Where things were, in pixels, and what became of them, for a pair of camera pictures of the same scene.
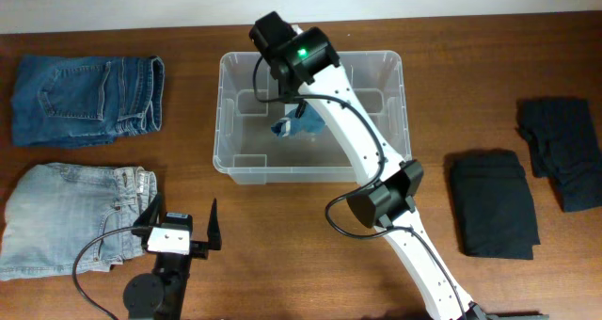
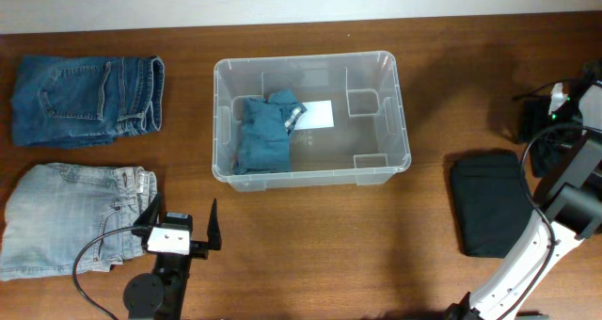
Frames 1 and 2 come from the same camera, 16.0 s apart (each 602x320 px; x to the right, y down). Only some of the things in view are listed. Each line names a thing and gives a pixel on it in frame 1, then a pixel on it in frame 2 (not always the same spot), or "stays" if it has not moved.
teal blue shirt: (308, 122) -> (264, 146)
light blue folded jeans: (54, 209) stays
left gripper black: (198, 249) stays
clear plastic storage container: (248, 105) stays
